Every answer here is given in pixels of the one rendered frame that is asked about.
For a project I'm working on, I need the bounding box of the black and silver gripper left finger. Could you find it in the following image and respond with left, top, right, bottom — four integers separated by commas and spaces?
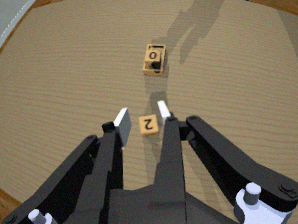
1, 108, 132, 224

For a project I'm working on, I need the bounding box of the tan wooden tray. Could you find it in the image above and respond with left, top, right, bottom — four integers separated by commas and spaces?
143, 44, 166, 76

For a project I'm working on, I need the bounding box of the tan wooden calendar cube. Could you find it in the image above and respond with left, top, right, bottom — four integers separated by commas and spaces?
139, 115, 159, 137
145, 50, 162, 70

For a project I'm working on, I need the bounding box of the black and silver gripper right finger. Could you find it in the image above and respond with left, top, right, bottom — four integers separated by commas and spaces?
144, 101, 298, 224

